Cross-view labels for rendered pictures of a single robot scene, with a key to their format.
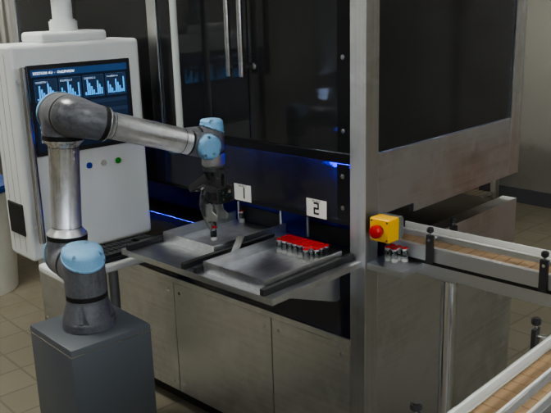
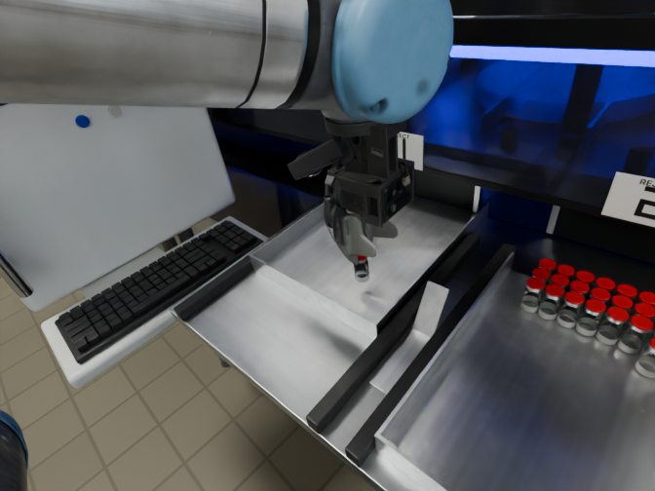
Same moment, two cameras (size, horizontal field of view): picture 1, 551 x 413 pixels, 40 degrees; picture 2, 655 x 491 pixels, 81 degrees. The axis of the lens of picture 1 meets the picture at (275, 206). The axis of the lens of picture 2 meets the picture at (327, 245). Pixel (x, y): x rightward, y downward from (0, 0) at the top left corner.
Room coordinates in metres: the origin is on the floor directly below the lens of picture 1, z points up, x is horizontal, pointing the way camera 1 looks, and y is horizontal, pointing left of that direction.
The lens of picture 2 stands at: (1.95, 0.23, 1.30)
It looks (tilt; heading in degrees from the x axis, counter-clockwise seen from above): 38 degrees down; 3
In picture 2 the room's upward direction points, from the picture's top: 10 degrees counter-clockwise
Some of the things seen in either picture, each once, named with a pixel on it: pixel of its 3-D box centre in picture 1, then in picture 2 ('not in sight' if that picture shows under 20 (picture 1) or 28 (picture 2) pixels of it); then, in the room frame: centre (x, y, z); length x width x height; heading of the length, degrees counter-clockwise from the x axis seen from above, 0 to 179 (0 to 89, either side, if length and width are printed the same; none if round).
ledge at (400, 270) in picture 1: (397, 264); not in sight; (2.18, -0.37, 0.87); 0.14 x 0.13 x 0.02; 136
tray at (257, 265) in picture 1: (273, 260); (569, 392); (2.17, 0.01, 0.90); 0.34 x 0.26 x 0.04; 136
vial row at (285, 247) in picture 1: (298, 250); (600, 321); (2.25, -0.07, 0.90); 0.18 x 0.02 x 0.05; 46
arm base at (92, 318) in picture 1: (88, 307); not in sight; (1.98, 0.54, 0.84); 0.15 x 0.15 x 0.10
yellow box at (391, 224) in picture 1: (385, 228); not in sight; (2.16, -0.33, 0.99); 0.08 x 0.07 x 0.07; 136
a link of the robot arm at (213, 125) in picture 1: (211, 135); not in sight; (2.37, 0.20, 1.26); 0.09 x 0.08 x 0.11; 123
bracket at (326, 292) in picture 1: (301, 295); not in sight; (2.14, -0.07, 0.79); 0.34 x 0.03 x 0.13; 136
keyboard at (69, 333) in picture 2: (110, 251); (166, 278); (2.55, 0.59, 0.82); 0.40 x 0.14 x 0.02; 133
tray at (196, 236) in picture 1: (225, 232); (372, 235); (2.49, 0.18, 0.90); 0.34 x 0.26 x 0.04; 136
